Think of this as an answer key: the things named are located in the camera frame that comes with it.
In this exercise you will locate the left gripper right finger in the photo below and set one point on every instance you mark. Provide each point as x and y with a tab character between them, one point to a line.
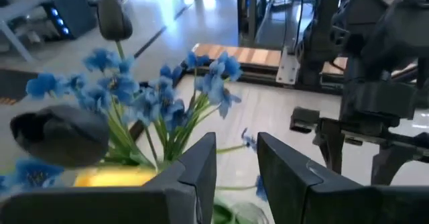
318	200

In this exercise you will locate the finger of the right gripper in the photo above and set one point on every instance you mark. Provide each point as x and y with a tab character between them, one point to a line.
333	155
390	167

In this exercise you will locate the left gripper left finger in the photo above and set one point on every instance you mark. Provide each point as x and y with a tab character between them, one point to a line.
134	207

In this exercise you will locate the yellow artificial tulip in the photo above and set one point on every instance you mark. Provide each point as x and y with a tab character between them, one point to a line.
114	177

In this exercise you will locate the black artificial tulip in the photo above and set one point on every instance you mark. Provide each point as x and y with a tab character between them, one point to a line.
63	135
114	16

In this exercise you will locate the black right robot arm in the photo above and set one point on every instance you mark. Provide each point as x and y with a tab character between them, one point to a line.
402	33

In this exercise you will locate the blue artificial flower bunch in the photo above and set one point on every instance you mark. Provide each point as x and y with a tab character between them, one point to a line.
161	100

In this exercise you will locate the black computer tower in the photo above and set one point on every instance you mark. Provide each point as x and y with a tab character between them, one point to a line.
73	16

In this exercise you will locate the white mounting bracket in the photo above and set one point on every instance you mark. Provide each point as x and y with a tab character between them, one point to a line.
287	68

